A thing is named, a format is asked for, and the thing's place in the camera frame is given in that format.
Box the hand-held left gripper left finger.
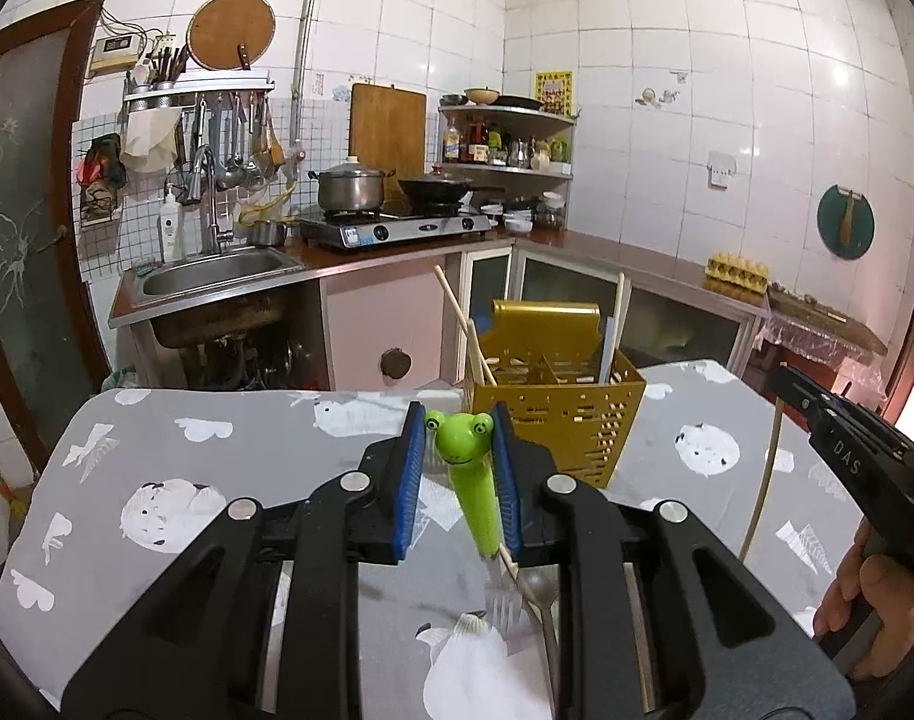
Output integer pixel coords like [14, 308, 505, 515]
[59, 401, 428, 720]

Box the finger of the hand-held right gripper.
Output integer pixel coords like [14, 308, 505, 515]
[770, 364, 914, 582]

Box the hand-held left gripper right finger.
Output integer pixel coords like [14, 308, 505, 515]
[490, 403, 857, 720]

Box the green frog-handled fork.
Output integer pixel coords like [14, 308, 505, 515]
[424, 409, 525, 635]

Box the single wooden chopstick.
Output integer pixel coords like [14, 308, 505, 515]
[740, 396, 786, 562]
[496, 542, 552, 627]

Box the yellow perforated utensil holder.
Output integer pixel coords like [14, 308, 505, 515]
[463, 300, 647, 488]

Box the metal spoon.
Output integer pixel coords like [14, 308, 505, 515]
[518, 568, 567, 720]

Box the group of wooden chopsticks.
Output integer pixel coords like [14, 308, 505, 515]
[434, 265, 627, 387]

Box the person's right hand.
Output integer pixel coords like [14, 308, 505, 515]
[813, 521, 914, 683]

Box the plastic-covered red stand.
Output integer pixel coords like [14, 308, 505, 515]
[757, 307, 889, 391]

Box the thick wooden chopping block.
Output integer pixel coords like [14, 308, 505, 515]
[768, 285, 889, 357]

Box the pink cabinet door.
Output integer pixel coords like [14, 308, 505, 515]
[322, 270, 465, 391]

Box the grey polar bear tablecloth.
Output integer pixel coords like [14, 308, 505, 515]
[0, 358, 914, 720]

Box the yellow egg carton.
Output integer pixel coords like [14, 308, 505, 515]
[706, 253, 771, 292]

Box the glass-door kitchen cabinet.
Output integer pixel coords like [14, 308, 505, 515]
[437, 229, 773, 391]

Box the green round board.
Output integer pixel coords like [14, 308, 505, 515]
[817, 184, 876, 261]

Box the steel gas stove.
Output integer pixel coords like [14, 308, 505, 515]
[299, 210, 495, 250]

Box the steel sink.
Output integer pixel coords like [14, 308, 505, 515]
[110, 247, 323, 327]

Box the black wok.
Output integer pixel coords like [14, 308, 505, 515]
[397, 174, 507, 205]

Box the steel pot with lid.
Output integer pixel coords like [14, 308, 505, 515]
[308, 156, 396, 212]

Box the steel corner shelf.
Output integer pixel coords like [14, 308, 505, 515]
[437, 103, 578, 181]

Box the row of condiment bottles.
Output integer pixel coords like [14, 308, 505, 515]
[442, 116, 574, 167]

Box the steel faucet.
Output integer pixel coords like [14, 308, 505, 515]
[182, 144, 233, 256]

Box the white soap bottle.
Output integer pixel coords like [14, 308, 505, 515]
[158, 184, 186, 263]

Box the rectangular wooden cutting board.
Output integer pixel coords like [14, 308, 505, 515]
[349, 82, 428, 181]

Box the row of hanging metal ladles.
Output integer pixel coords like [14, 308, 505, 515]
[179, 94, 285, 192]

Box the white hanging cloth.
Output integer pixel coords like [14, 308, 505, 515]
[121, 109, 182, 172]

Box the red hanging glove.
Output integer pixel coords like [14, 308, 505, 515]
[77, 133, 124, 188]

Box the brown frosted glass door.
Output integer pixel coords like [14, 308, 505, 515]
[0, 0, 109, 458]

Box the bundle of kitchen knives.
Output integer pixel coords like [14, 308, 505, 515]
[148, 45, 189, 85]

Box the round wooden board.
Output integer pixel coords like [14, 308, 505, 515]
[187, 0, 276, 72]

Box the yellow gas hose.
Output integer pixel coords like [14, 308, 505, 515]
[235, 180, 308, 224]

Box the yellow wall poster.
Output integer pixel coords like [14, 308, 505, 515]
[533, 71, 574, 119]

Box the small wall-mounted holder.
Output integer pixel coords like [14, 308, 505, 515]
[82, 184, 120, 226]

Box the steel wall rack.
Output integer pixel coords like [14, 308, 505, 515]
[122, 67, 274, 110]

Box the white electrical wall box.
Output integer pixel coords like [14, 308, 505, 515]
[89, 36, 143, 76]

